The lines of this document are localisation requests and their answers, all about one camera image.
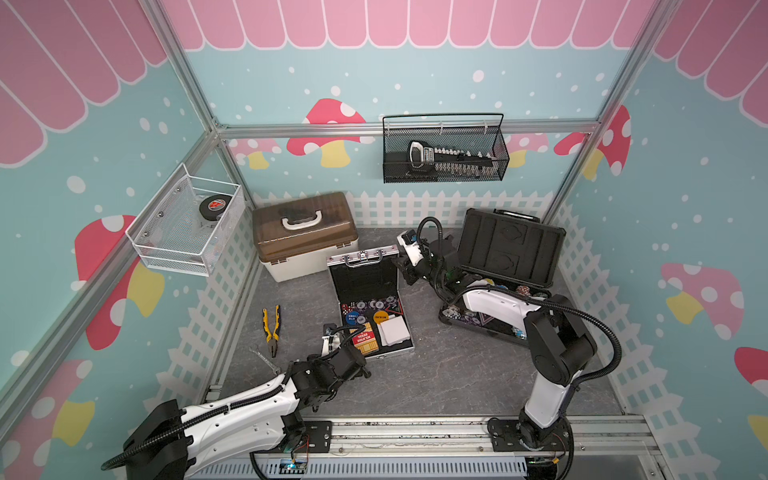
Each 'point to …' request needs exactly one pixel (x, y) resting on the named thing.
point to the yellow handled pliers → (272, 338)
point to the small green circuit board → (292, 468)
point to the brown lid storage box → (294, 238)
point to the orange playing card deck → (365, 340)
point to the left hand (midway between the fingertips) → (342, 361)
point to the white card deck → (393, 331)
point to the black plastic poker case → (507, 250)
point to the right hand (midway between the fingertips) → (395, 256)
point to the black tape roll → (213, 206)
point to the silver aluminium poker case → (366, 281)
